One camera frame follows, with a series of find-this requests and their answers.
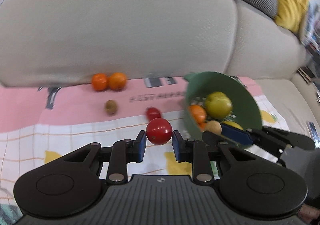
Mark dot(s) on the beige fabric sofa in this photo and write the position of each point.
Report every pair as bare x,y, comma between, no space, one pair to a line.
140,30

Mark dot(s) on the green apple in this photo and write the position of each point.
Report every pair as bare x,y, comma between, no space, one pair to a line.
218,105

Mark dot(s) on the small brown round fruit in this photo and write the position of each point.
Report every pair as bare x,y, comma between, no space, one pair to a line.
111,107
213,127

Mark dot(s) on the orange tangerine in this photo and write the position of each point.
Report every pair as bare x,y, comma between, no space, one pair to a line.
117,81
197,114
99,82

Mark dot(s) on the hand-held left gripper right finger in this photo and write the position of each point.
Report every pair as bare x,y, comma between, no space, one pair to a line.
176,148

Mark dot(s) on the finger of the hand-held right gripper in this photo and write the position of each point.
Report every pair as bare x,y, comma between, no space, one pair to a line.
236,134
212,137

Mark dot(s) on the red cherry tomato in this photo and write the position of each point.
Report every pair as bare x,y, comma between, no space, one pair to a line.
153,114
159,131

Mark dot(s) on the teal ribbed cloth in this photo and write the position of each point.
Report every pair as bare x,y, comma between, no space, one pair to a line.
10,215

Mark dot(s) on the green colander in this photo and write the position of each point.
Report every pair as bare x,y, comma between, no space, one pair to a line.
247,105

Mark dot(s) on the pink patterned cloth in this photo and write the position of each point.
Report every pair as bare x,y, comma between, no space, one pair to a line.
75,107

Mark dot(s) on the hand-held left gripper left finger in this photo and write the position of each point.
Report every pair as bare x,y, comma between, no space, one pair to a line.
142,145

